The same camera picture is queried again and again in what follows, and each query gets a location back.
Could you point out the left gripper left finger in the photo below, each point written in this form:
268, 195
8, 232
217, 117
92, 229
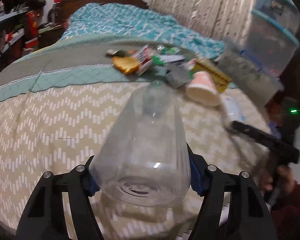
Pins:
43, 216

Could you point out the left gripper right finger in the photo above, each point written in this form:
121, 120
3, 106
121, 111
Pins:
232, 206

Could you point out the yellow black package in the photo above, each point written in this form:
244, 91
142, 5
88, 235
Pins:
219, 78

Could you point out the white pink paper cup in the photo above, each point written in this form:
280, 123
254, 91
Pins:
203, 90

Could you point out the clear plastic bottle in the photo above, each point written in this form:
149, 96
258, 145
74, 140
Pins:
144, 159

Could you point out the crushed green can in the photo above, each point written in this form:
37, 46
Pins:
163, 50

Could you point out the red white snack bag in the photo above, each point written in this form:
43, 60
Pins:
144, 56

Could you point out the white orange snack wrapper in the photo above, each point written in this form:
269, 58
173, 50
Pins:
120, 53

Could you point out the white tube bottle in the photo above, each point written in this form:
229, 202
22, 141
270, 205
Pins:
230, 111

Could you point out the blue milk carton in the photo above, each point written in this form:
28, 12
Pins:
177, 75

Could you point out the green white wrapper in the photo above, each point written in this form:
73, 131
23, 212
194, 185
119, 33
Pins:
164, 59

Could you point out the person's right hand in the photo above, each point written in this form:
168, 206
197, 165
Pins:
283, 178

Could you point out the upper clear storage bin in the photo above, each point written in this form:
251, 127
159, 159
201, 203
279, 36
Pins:
271, 44

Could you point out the clear storage bin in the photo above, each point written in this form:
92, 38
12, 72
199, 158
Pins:
271, 44
283, 11

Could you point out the patterned bed sheet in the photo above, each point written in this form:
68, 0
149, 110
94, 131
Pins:
57, 107

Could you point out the top clear storage bin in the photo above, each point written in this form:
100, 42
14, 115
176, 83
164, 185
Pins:
283, 11

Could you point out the beige leaf curtain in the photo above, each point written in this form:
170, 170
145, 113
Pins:
217, 19

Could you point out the red gift box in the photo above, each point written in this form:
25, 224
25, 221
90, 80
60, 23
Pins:
30, 29

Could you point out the wooden nightstand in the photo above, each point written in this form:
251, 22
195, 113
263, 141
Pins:
49, 33

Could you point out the grey shelving unit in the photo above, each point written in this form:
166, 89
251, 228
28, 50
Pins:
11, 29

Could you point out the teal patterned quilt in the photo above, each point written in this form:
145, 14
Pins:
133, 22

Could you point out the carved wooden headboard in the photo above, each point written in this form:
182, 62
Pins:
61, 11

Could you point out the clear storage box blue handle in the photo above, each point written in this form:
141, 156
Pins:
248, 74

